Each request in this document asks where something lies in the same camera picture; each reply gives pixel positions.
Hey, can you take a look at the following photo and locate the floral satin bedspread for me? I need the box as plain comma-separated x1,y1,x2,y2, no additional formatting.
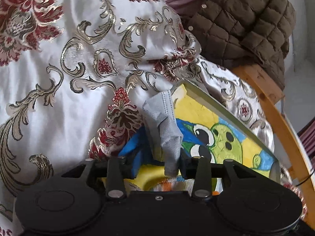
0,0,308,236

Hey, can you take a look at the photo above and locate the grey face mask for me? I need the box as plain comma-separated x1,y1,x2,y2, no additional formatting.
142,90,183,177

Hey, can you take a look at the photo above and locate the wooden bed frame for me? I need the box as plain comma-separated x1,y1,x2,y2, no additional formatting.
232,65,314,228

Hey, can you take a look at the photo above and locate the cartoon painted tray box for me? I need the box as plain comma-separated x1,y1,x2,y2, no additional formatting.
119,85,275,191

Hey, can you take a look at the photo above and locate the black cable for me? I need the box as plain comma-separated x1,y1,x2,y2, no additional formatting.
295,168,315,187

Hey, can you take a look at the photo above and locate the colourful patterned sock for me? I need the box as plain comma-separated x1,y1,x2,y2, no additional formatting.
149,177,220,197

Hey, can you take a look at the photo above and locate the brown quilted jacket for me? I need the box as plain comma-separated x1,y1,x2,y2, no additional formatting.
184,0,296,89

